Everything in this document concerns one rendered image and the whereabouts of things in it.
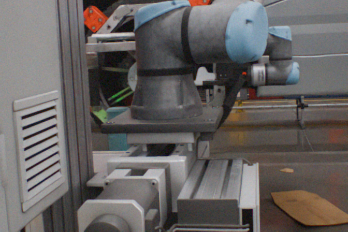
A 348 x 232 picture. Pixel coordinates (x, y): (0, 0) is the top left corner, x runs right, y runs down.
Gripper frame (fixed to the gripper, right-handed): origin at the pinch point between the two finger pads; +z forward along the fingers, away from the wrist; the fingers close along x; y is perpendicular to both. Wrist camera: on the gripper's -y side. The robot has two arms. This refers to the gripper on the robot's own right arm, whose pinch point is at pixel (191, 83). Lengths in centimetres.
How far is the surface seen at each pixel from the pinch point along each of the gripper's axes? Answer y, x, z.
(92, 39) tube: 16.5, -2.0, 34.1
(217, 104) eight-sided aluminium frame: -9.4, -20.1, -7.5
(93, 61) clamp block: 8.9, 1.0, 33.3
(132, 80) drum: 1.6, -6.2, 21.6
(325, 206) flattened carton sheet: -80, -118, -63
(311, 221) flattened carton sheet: -80, -93, -52
